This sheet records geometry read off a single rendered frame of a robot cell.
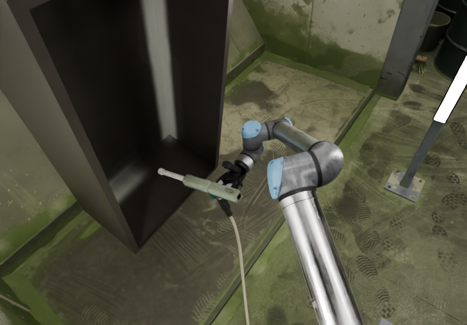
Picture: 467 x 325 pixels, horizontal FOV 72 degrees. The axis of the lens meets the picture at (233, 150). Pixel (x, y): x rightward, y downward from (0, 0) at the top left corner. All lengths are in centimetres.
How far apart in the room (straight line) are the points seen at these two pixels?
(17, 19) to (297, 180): 72
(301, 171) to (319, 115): 172
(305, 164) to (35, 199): 170
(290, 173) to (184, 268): 116
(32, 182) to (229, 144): 129
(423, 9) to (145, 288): 242
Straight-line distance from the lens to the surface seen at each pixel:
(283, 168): 94
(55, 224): 230
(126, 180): 175
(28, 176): 223
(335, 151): 103
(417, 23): 265
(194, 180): 149
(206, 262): 194
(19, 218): 225
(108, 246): 216
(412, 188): 239
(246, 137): 149
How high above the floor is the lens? 182
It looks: 48 degrees down
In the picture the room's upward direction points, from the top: 7 degrees counter-clockwise
